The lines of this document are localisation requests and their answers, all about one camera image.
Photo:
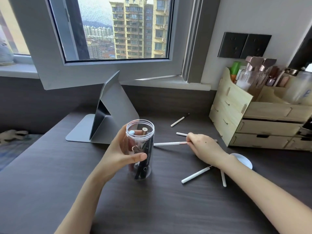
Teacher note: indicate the grey plush toy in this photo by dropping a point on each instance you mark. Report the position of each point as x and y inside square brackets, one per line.
[5, 52]

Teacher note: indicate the person's right hand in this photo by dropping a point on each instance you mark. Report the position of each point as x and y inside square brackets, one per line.
[207, 148]

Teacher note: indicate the rose gold lipstick tube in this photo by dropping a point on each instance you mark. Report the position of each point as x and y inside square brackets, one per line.
[283, 79]

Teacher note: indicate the beige plush toy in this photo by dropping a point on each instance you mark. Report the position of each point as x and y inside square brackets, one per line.
[13, 135]

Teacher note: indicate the person's right fingers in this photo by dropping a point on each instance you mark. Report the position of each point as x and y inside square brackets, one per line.
[191, 140]

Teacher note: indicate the grey folding tablet stand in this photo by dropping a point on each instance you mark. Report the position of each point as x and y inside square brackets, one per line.
[114, 112]

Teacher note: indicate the grey window sash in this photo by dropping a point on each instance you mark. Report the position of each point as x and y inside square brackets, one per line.
[117, 68]

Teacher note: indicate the clear plastic jar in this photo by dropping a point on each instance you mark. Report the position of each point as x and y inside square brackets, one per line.
[142, 146]

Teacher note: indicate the black cosmetic tube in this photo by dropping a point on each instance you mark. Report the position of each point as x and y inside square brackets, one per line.
[146, 155]

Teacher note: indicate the person's left hand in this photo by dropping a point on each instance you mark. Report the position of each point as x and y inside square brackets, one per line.
[114, 155]

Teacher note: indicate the person's left forearm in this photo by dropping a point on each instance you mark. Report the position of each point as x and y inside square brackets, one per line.
[82, 204]

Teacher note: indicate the green bottle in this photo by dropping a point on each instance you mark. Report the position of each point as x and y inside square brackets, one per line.
[235, 70]

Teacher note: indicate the person's left thumb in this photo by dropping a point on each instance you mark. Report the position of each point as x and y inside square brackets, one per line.
[136, 158]

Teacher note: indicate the translucent plastic bottle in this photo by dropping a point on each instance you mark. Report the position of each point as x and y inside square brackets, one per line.
[301, 86]

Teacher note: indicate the wooden desk organizer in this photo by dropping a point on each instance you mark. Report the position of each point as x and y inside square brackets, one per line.
[234, 114]

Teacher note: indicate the white makeup brush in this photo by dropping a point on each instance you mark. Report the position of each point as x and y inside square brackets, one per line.
[223, 179]
[170, 144]
[180, 120]
[196, 174]
[181, 134]

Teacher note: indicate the black wall socket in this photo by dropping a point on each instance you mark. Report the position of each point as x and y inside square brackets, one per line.
[232, 45]
[256, 46]

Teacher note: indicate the clear bottle rose gold cap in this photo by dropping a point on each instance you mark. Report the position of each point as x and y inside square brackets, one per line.
[246, 76]
[263, 75]

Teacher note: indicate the white round jar lid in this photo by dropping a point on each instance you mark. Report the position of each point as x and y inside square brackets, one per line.
[243, 161]

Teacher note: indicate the black framed mirror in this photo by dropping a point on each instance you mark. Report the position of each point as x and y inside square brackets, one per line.
[302, 53]

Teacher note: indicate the rose gold cosmetic pencil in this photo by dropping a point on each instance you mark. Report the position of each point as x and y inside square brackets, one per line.
[141, 141]

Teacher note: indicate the person's right forearm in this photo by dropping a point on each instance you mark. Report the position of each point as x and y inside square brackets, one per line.
[265, 194]

